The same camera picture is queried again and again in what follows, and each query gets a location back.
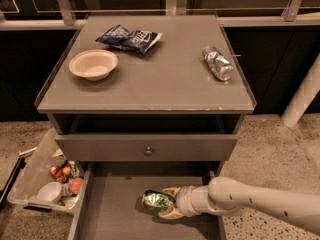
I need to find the red apple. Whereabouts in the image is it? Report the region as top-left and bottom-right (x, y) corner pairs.
(69, 177), (83, 194)

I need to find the grey top drawer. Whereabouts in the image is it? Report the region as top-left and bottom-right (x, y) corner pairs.
(56, 134), (238, 162)

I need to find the black bin lid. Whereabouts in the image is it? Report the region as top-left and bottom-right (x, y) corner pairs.
(0, 158), (26, 210)

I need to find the grey open middle drawer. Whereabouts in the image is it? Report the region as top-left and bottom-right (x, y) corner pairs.
(67, 163), (226, 240)

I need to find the grey drawer cabinet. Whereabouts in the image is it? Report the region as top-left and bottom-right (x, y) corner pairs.
(36, 15), (255, 174)

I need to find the clear plastic storage bin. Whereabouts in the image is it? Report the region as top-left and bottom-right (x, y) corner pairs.
(8, 129), (83, 214)

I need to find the silver crushed can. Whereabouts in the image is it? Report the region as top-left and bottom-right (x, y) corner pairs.
(202, 46), (234, 81)

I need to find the green crushed can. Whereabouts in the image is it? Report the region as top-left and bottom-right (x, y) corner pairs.
(142, 190), (175, 209)

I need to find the round metal drawer knob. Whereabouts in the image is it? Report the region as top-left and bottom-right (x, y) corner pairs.
(144, 147), (153, 157)

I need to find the beige paper bowl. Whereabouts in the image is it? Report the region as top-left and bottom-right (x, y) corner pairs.
(69, 49), (118, 81)

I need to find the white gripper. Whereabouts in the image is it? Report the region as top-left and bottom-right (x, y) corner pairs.
(158, 186), (199, 220)

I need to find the blue chip bag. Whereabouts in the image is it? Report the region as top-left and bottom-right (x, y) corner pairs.
(96, 24), (162, 55)

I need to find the red snack packet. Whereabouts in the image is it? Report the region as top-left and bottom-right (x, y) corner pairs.
(49, 166), (68, 184)

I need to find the metal window railing frame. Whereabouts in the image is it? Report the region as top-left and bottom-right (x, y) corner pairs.
(0, 0), (320, 31)

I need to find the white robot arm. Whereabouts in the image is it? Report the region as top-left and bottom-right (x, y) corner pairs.
(159, 62), (320, 235)

